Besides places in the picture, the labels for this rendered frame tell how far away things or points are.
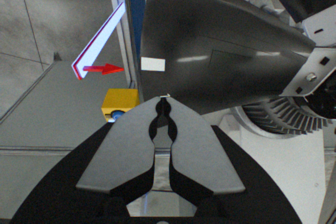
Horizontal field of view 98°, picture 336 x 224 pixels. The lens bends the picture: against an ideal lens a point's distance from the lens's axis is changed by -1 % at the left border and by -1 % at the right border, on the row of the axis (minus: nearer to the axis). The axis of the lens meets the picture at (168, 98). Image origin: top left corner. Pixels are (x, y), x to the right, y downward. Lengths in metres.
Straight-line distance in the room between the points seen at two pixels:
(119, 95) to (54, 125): 0.77
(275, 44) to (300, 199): 0.50
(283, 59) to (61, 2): 1.55
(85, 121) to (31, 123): 0.34
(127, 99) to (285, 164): 0.51
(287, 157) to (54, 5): 1.73
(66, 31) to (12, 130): 0.90
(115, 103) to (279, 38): 0.41
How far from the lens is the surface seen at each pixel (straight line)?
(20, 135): 1.29
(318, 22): 0.39
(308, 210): 0.68
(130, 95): 0.50
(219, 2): 0.21
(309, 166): 0.64
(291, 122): 0.42
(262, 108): 0.42
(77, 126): 1.13
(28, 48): 2.03
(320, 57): 0.30
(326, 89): 0.37
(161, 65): 0.21
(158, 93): 0.23
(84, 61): 0.26
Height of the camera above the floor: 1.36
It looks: 45 degrees down
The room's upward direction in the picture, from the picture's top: 179 degrees clockwise
